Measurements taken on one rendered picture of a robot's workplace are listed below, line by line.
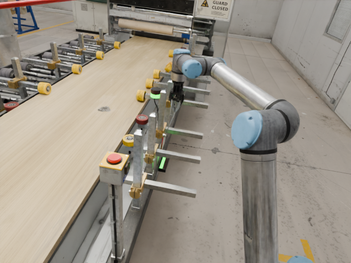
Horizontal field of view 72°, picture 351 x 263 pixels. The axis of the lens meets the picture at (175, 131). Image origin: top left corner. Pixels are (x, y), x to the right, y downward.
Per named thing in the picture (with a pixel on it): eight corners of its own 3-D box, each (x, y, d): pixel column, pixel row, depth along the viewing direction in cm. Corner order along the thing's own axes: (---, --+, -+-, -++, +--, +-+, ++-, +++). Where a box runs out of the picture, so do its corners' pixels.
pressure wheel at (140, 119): (148, 129, 166) (149, 115, 160) (145, 135, 159) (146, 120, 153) (137, 127, 167) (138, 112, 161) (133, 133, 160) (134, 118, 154)
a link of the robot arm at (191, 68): (208, 61, 116) (197, 54, 126) (186, 61, 112) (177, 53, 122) (205, 79, 121) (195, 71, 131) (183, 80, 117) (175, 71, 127)
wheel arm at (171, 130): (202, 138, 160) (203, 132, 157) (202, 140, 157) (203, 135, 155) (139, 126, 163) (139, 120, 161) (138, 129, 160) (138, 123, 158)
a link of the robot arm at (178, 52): (177, 51, 121) (171, 46, 129) (174, 75, 128) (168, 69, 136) (194, 51, 124) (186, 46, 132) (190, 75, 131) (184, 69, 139)
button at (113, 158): (123, 158, 74) (123, 154, 73) (118, 166, 71) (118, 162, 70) (110, 156, 74) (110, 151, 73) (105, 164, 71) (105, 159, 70)
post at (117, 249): (125, 251, 102) (124, 173, 78) (120, 263, 98) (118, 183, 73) (115, 249, 102) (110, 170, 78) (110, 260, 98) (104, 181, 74)
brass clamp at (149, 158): (159, 150, 144) (159, 143, 141) (153, 165, 133) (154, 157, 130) (149, 148, 144) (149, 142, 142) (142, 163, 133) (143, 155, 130)
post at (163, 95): (161, 153, 167) (167, 89, 142) (160, 156, 164) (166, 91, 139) (156, 152, 168) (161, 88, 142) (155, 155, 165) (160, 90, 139)
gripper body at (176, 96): (167, 101, 139) (170, 81, 132) (170, 95, 146) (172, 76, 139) (180, 103, 138) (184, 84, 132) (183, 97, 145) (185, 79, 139)
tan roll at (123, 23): (208, 39, 350) (209, 30, 343) (207, 41, 339) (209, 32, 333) (114, 25, 361) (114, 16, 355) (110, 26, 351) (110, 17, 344)
